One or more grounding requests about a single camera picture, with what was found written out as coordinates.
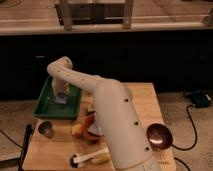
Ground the black cable left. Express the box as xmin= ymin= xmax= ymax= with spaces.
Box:
xmin=0 ymin=129 xmax=24 ymax=150

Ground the black table side bracket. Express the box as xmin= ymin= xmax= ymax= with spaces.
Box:
xmin=18 ymin=124 xmax=33 ymax=171

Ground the small metal cup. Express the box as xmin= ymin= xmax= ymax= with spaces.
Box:
xmin=38 ymin=121 xmax=54 ymax=138

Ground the grey sponge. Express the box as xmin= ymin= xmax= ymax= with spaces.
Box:
xmin=55 ymin=94 xmax=68 ymax=104

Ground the red bowl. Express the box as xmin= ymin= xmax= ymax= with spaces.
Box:
xmin=83 ymin=114 xmax=100 ymax=141

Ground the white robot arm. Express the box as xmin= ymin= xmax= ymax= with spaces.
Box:
xmin=47 ymin=57 xmax=161 ymax=171

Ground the shiny copper bowl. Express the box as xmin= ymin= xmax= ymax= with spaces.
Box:
xmin=146 ymin=123 xmax=173 ymax=151

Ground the yellow corn toy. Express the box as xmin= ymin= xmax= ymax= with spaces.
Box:
xmin=91 ymin=156 xmax=110 ymax=165

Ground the dark blue object on floor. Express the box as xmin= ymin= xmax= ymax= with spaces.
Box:
xmin=186 ymin=91 xmax=211 ymax=108

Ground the grey cloth in bowl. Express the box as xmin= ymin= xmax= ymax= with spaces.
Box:
xmin=88 ymin=120 xmax=102 ymax=136

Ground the black cable right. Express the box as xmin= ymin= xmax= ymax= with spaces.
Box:
xmin=171 ymin=104 xmax=199 ymax=151

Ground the wooden chair frame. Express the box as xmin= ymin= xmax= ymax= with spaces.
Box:
xmin=55 ymin=0 xmax=134 ymax=31

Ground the black cable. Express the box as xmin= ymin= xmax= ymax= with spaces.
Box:
xmin=0 ymin=129 xmax=24 ymax=150
xmin=171 ymin=104 xmax=199 ymax=151

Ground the green plastic tray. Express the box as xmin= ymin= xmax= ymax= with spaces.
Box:
xmin=33 ymin=76 xmax=82 ymax=120

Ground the yellow orange toy fruit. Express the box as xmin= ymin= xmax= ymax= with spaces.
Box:
xmin=71 ymin=124 xmax=83 ymax=137

